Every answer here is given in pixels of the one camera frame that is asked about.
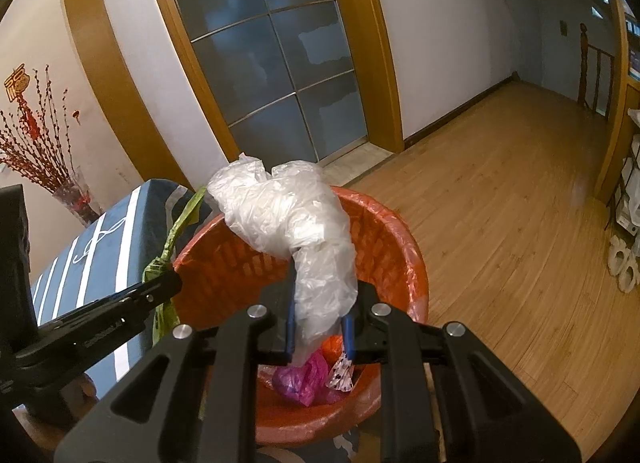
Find white slipper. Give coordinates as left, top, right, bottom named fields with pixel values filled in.
left=617, top=248, right=640, bottom=295
left=608, top=235, right=632, bottom=277

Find magenta plastic bag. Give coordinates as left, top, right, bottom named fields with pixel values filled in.
left=271, top=350, right=351, bottom=408

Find yellow-green plastic bag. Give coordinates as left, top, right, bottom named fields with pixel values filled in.
left=141, top=186, right=210, bottom=345

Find white printed wrapper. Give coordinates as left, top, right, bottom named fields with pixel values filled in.
left=327, top=350, right=357, bottom=392

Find wooden doorway frame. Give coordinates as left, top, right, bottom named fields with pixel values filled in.
left=595, top=0, right=640, bottom=205

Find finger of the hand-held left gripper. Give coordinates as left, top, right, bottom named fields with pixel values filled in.
left=37, top=270, right=184, bottom=372

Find wooden stair railing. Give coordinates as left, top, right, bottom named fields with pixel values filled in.
left=577, top=23, right=616, bottom=117

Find glass vase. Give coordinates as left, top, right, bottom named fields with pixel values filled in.
left=52, top=167, right=104, bottom=228

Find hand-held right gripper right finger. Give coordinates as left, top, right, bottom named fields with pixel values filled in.
left=341, top=284, right=583, bottom=463

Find wooden wall trim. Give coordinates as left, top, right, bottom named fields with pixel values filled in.
left=57, top=0, right=194, bottom=190

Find red berry branches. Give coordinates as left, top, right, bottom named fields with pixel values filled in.
left=0, top=63, right=85, bottom=195

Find sliding glass door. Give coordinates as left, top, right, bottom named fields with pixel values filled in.
left=140, top=0, right=405, bottom=167

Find orange plastic basket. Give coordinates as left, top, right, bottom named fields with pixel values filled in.
left=171, top=186, right=430, bottom=447

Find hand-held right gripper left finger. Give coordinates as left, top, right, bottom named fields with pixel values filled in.
left=52, top=258, right=299, bottom=463

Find clear plastic bag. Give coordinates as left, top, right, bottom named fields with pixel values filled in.
left=206, top=153, right=359, bottom=347

